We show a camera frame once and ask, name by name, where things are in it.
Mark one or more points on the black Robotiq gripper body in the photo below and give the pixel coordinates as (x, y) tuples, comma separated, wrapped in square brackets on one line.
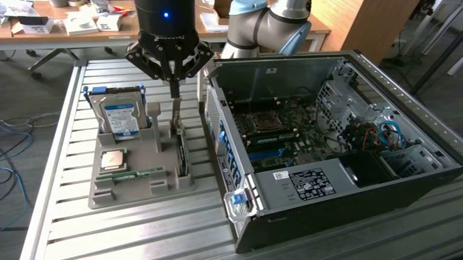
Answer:
[(166, 24)]

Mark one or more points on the graphics card with metal bracket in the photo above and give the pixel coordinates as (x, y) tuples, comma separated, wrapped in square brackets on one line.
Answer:
[(181, 151)]

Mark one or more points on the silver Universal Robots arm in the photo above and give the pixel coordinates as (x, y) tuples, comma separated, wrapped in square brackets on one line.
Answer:
[(246, 27)]

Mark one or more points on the wooden desk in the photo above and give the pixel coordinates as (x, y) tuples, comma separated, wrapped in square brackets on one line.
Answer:
[(124, 33)]

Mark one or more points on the white paper booklet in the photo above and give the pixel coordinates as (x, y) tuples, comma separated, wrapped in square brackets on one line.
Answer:
[(214, 23)]

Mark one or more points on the small white labelled box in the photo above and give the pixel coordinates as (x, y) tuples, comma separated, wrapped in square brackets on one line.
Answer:
[(109, 23)]

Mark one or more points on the hard disk in blue caddy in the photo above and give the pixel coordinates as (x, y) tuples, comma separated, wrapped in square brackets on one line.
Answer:
[(121, 116)]

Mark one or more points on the white box with round insert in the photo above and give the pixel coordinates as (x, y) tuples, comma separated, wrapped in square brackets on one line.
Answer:
[(82, 25)]

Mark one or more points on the CPU socket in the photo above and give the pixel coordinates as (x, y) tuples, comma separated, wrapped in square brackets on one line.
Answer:
[(268, 120)]

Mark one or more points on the grey cup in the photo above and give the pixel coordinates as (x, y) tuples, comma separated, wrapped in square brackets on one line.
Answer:
[(58, 3)]

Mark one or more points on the white box with black lid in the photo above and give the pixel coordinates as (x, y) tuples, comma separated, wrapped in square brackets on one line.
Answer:
[(38, 25)]

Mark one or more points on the installed RAM stick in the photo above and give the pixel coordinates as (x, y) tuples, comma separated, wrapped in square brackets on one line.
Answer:
[(276, 139)]

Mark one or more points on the grey plastic parts rack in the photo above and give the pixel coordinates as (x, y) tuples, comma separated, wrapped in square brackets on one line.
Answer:
[(145, 159)]

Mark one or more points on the copper-topped CPU chip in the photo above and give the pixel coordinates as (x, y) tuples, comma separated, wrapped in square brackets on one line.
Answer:
[(112, 160)]

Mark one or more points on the blue expansion slot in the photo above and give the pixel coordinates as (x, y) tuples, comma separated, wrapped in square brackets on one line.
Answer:
[(266, 154)]

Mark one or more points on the green motherboard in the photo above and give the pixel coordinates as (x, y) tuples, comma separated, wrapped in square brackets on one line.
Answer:
[(308, 135)]

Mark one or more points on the green RAM stick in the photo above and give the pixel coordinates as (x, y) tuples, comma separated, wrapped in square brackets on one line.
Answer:
[(128, 174)]

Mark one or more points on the wooden cabinet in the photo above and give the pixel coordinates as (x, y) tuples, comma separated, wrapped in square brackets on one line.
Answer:
[(373, 29)]

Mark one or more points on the blue case latch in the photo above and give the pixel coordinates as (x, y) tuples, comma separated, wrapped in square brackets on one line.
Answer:
[(240, 198)]

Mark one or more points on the grey power supply unit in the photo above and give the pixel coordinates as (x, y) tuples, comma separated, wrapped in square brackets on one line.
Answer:
[(290, 187)]

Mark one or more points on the open black PC case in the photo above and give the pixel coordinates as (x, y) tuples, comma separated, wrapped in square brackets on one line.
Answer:
[(326, 216)]

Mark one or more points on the silver disk bay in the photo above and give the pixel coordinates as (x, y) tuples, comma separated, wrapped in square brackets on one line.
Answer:
[(413, 162)]

